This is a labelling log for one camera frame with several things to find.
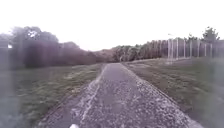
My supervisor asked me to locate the grey gravel path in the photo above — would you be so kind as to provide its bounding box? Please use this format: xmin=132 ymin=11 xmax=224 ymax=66
xmin=35 ymin=62 xmax=205 ymax=128

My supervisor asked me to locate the row of trees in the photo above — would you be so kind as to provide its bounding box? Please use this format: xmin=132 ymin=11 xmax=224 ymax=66
xmin=111 ymin=26 xmax=224 ymax=63

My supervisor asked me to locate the wood of trees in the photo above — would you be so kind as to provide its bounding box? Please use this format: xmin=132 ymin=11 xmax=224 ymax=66
xmin=0 ymin=25 xmax=114 ymax=70

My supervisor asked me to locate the grass field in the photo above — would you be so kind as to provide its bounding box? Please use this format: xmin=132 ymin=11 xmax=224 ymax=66
xmin=0 ymin=63 xmax=107 ymax=128

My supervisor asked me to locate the grass slope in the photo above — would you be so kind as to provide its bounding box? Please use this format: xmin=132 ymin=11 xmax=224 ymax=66
xmin=121 ymin=56 xmax=224 ymax=128

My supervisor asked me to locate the tall post fence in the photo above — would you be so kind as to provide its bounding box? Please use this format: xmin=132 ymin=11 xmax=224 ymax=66
xmin=165 ymin=37 xmax=224 ymax=62

